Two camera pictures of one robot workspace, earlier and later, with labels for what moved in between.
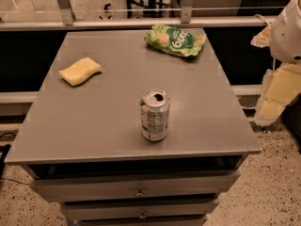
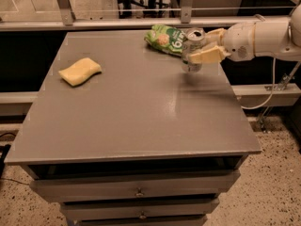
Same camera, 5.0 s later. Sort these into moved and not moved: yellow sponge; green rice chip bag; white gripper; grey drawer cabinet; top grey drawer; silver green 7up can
Moved: silver green 7up can; white gripper
Not moved: green rice chip bag; top grey drawer; yellow sponge; grey drawer cabinet
